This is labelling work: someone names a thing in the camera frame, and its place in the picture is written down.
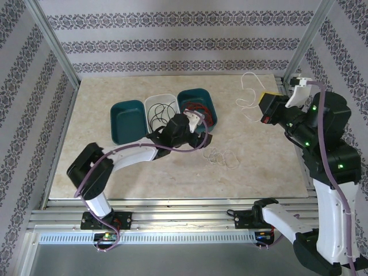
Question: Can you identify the white cable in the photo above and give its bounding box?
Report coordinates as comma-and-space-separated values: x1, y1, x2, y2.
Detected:
235, 71, 266, 124
202, 147, 241, 170

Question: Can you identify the red cable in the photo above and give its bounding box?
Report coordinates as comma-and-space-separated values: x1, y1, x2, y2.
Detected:
182, 100, 216, 127

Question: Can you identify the black cable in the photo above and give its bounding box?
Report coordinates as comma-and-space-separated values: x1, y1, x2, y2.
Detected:
148, 102, 178, 131

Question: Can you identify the white plastic bin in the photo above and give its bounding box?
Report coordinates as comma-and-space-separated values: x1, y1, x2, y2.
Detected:
144, 93, 182, 136

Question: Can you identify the teal plastic bin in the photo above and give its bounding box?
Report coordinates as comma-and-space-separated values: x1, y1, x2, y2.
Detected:
110, 99, 150, 145
177, 87, 219, 135

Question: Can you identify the grey metal base panel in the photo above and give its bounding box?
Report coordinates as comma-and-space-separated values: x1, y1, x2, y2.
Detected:
21, 229, 300, 276

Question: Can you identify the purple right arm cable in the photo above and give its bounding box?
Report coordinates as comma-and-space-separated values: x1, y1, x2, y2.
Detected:
257, 80, 359, 276

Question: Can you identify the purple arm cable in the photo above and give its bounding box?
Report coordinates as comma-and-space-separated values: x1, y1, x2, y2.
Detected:
74, 116, 211, 254
257, 80, 359, 276

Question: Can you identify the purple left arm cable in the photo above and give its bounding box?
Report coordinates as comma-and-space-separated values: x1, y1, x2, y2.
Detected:
74, 116, 211, 254

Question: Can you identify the aluminium frame post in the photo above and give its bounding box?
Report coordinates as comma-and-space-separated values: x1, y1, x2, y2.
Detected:
283, 0, 336, 84
24, 0, 81, 87

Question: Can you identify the aluminium front rail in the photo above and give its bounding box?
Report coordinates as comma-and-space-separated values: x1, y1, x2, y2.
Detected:
28, 197, 320, 231

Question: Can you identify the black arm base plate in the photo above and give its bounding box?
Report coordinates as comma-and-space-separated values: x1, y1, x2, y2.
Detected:
81, 210, 133, 231
234, 209, 259, 230

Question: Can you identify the slotted cable duct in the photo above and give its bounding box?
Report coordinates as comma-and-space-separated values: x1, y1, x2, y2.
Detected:
39, 231, 258, 246

